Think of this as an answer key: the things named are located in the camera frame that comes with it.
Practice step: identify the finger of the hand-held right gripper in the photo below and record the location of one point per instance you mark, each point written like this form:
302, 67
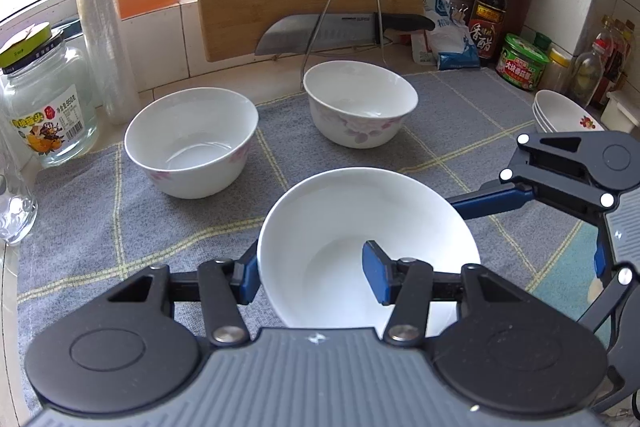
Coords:
480, 205
598, 257

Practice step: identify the labelled glass jar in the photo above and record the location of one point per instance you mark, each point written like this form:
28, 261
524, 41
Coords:
45, 107

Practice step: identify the small green-lidded jar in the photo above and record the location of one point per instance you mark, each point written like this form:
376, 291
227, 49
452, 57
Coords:
542, 41

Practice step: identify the red-capped glass bottle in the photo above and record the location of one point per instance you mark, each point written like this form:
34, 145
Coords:
587, 79

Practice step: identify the metal binder clips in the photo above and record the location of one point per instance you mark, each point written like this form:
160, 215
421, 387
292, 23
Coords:
457, 13

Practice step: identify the white plate fruit decal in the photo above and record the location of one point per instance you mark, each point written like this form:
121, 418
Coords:
565, 107

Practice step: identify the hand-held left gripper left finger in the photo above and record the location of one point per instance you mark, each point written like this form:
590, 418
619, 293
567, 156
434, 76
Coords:
248, 279

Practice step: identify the red-labelled dark sauce bottle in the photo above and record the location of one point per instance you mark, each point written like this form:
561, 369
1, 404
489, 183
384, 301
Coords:
622, 52

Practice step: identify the white plastic box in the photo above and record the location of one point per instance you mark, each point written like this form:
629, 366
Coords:
622, 112

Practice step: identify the clear glass mug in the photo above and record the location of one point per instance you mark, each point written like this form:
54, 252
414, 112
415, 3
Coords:
15, 212

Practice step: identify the tall plastic wrap roll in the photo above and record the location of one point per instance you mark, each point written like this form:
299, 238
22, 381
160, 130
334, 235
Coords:
100, 32

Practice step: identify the white bowl pink flowers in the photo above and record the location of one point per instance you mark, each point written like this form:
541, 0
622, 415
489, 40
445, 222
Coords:
320, 232
360, 97
190, 132

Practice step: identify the yellow-lidded spice jar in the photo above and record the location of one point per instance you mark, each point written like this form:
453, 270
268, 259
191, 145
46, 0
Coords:
557, 72

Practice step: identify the green-lidded sauce tub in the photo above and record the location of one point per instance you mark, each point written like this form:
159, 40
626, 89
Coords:
522, 67

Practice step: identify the grey checkered dish cloth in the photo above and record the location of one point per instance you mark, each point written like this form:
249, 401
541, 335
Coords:
100, 217

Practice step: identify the blue white salt bag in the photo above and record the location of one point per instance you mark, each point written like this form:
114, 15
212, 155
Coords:
452, 49

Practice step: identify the dark vinegar bottle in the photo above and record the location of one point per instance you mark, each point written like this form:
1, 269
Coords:
490, 22

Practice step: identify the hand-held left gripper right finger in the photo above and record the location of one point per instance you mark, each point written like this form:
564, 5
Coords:
377, 272

